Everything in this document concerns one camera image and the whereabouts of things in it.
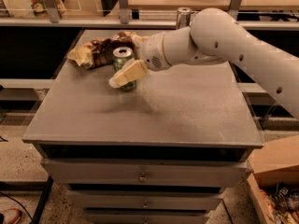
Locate silver blue energy drink can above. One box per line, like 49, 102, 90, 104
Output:
176, 7, 192, 29

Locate metal railing with posts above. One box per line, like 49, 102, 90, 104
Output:
0, 0, 299, 32

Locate grey drawer cabinet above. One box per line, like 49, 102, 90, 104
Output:
21, 29, 264, 224

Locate green soda can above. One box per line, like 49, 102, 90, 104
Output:
113, 47, 136, 91

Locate red white shoe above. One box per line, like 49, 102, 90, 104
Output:
0, 208, 21, 224

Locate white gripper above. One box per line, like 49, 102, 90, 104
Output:
109, 32, 171, 89

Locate wooden background table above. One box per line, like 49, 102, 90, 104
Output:
128, 0, 299, 10

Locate white orange paper bag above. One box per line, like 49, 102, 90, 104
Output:
0, 0, 47, 18

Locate brown yellow chip bag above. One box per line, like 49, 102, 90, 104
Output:
67, 32, 149, 70

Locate black floor cable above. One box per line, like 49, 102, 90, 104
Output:
0, 191, 34, 222

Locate top drawer round knob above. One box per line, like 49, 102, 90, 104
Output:
138, 173, 148, 183

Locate snack bags in box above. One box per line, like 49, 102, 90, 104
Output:
266, 182, 299, 224

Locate cardboard box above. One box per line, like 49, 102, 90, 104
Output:
248, 135, 299, 224

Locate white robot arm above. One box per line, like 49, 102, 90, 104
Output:
109, 8, 299, 119

